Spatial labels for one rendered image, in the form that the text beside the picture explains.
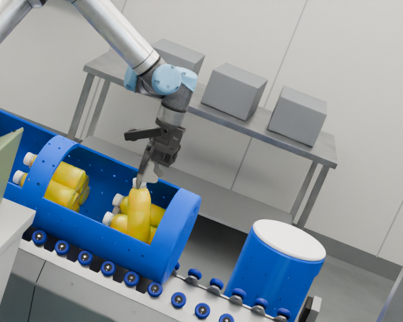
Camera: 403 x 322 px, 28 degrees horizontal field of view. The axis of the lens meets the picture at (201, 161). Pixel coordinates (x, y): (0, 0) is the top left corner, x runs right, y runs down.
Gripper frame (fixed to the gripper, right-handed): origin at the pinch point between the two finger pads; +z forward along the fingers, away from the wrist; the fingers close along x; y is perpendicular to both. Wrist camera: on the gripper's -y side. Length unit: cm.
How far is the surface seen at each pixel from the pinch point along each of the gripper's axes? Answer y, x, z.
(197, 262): 4, 240, 124
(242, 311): 41, 12, 30
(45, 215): -20.8, -8.5, 17.5
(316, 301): 60, 6, 15
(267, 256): 42, 46, 24
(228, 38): -40, 330, 3
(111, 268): 1.9, -5.7, 25.7
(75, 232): -10.9, -8.1, 18.9
